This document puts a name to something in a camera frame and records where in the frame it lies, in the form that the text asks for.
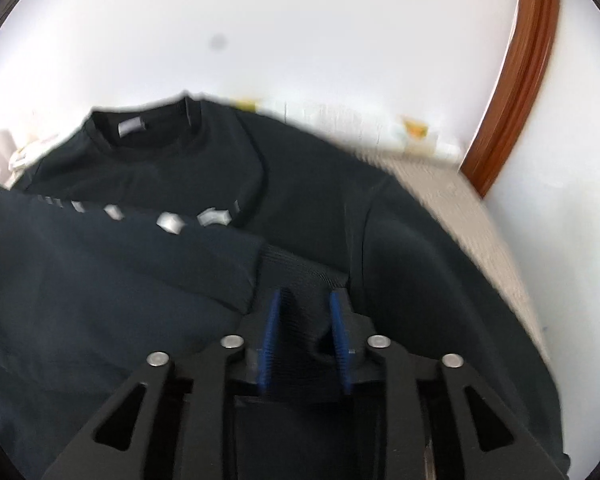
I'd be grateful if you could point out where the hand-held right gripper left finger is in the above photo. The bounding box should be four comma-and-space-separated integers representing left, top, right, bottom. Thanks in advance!
42, 287, 286, 480

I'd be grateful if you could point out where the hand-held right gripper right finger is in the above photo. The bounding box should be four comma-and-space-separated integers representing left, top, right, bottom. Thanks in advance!
328, 287, 566, 480

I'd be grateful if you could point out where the black sweatshirt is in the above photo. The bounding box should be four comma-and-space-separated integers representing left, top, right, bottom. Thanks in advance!
0, 91, 571, 480

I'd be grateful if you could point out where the white printed bed sheet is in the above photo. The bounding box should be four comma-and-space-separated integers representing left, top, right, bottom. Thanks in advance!
230, 95, 461, 163

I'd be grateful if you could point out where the brown wooden trim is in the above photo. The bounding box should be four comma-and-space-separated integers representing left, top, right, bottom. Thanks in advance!
460, 0, 561, 198

